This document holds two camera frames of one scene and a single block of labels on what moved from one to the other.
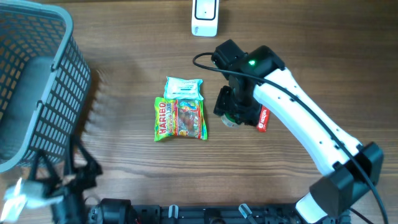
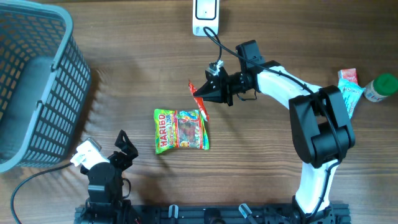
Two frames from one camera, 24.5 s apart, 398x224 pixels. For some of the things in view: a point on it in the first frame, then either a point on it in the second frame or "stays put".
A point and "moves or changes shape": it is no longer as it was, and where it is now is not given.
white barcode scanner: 204,18 stays put
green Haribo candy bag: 178,117 moves or changes shape
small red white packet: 262,124 → 199,102
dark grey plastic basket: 45,80 stays put
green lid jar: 229,121 → 384,85
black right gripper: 250,117 → 217,88
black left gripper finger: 86,179 → 125,145
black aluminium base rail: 189,214 stays put
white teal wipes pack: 186,89 → 351,93
